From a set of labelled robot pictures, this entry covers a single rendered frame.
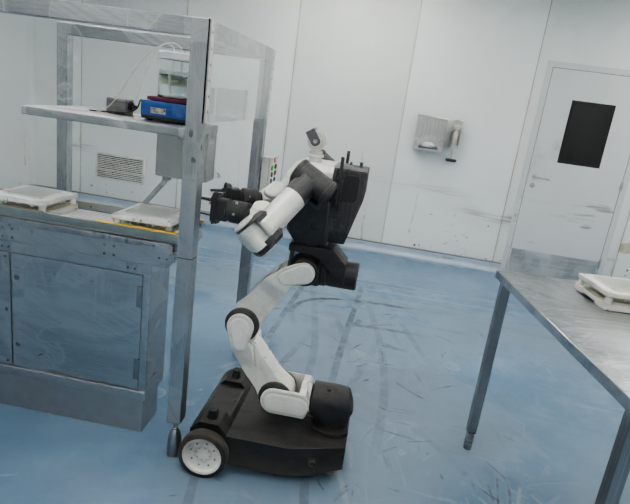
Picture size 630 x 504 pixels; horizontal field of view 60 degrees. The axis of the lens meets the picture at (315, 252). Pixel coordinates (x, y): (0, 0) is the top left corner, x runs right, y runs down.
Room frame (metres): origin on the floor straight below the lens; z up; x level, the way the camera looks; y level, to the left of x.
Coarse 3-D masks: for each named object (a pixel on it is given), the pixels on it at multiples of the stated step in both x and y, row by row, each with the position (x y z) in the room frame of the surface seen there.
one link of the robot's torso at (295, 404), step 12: (300, 384) 2.18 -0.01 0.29; (312, 384) 2.10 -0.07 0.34; (264, 396) 2.02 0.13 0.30; (276, 396) 2.01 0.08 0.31; (288, 396) 2.01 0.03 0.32; (300, 396) 2.01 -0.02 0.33; (264, 408) 2.02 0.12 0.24; (276, 408) 2.01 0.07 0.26; (288, 408) 2.00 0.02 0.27; (300, 408) 2.00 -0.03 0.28
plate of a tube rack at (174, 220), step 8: (128, 208) 2.18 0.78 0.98; (112, 216) 2.06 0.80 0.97; (120, 216) 2.06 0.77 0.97; (128, 216) 2.05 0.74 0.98; (136, 216) 2.06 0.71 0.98; (144, 216) 2.08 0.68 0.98; (176, 216) 2.15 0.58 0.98; (152, 224) 2.04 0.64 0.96; (160, 224) 2.04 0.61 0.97; (168, 224) 2.04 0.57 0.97; (176, 224) 2.09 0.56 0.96
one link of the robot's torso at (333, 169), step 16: (320, 160) 2.09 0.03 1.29; (288, 176) 2.01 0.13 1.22; (336, 176) 2.00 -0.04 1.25; (352, 176) 1.99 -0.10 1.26; (368, 176) 2.18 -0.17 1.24; (336, 192) 1.96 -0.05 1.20; (352, 192) 1.99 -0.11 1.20; (304, 208) 1.99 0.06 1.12; (320, 208) 1.98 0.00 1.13; (336, 208) 2.00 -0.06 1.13; (352, 208) 1.99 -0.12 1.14; (288, 224) 2.04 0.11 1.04; (304, 224) 2.00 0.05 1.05; (320, 224) 1.99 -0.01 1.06; (336, 224) 2.00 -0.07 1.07; (352, 224) 1.99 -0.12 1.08; (304, 240) 2.02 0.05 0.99; (320, 240) 2.01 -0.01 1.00; (336, 240) 2.01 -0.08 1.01
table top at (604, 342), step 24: (528, 288) 2.12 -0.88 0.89; (552, 288) 2.17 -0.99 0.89; (552, 312) 1.86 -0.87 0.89; (576, 312) 1.90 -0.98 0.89; (600, 312) 1.93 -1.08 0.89; (576, 336) 1.65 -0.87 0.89; (600, 336) 1.68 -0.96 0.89; (624, 336) 1.71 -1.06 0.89; (600, 360) 1.49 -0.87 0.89; (624, 360) 1.51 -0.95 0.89; (624, 384) 1.34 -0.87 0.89; (624, 408) 1.27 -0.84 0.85
